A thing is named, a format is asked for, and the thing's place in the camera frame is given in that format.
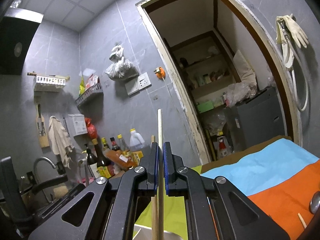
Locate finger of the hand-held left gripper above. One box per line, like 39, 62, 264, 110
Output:
0, 156, 28, 230

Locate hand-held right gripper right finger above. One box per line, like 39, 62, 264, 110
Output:
163, 142, 292, 240

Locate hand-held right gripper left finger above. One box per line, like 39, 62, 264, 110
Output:
28, 142, 159, 240

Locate white utensil container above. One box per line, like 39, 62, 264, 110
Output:
133, 224, 183, 240

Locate large vinegar jug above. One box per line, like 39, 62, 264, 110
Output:
129, 128, 146, 153

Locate metal faucet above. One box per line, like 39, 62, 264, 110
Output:
33, 156, 57, 180

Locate orange seasoning packet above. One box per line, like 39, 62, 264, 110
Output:
104, 149, 135, 169

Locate wooden knife holder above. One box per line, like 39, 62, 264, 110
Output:
36, 104, 50, 147

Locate row of sauce bottles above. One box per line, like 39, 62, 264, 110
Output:
85, 134, 133, 179

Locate red label bottle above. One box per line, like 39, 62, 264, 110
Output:
216, 131, 233, 160

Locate beige towel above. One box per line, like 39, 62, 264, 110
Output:
48, 116, 75, 168

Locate red plastic bag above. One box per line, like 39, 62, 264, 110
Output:
84, 117, 98, 140

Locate wooden shelf unit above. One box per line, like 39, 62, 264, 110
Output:
164, 30, 242, 160

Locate blue orange green cloth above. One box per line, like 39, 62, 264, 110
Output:
135, 135, 320, 240

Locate dark storage box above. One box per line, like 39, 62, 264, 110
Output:
224, 86, 287, 153

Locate clear plastic bag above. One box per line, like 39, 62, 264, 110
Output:
224, 81, 258, 107

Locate hanging plastic bag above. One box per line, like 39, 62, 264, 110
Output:
105, 45, 139, 81

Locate red white snack packet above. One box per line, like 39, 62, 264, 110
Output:
85, 73, 100, 92

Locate beige pillow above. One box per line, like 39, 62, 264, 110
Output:
233, 49, 258, 90

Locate black range hood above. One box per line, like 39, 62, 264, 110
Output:
0, 7, 44, 75

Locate metal spoon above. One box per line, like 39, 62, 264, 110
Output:
309, 191, 320, 214

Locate cream rubber gloves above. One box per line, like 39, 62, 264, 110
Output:
276, 14, 309, 68

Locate white wall socket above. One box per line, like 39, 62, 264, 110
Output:
124, 72, 152, 96

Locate grey wall shelf basket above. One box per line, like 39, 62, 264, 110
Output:
75, 83, 104, 109

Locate white wall rack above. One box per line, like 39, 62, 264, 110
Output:
34, 74, 67, 92

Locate wooden door frame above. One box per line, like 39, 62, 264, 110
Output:
135, 0, 304, 165

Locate white hose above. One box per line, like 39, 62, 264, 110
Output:
280, 22, 310, 112

